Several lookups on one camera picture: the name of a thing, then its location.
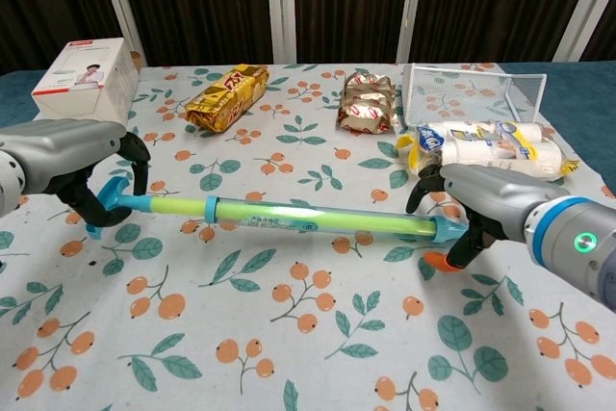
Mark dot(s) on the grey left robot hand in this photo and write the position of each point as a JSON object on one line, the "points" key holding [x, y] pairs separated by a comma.
{"points": [[67, 151]]}

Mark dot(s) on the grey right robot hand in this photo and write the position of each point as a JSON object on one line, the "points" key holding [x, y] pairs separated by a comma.
{"points": [[495, 199]]}

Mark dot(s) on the green blue water pump toy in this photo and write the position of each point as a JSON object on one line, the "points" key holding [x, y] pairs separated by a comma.
{"points": [[289, 213]]}

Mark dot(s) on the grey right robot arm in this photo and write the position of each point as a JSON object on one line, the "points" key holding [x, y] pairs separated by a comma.
{"points": [[577, 247]]}

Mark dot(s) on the pack of white paper cups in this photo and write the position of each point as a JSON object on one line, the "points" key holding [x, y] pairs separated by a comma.
{"points": [[481, 146]]}

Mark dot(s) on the white desk lamp box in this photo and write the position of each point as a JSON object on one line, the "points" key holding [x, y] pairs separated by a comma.
{"points": [[82, 88]]}

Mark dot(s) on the brown cardboard box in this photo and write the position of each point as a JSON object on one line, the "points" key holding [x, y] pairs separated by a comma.
{"points": [[136, 59]]}

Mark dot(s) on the gold and red foil snack bag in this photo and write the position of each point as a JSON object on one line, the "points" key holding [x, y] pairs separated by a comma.
{"points": [[366, 103]]}

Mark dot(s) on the gold biscuit package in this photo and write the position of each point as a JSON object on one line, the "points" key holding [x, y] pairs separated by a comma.
{"points": [[226, 98]]}

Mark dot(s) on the floral orange fruit tablecloth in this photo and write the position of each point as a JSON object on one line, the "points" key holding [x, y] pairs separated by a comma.
{"points": [[308, 334]]}

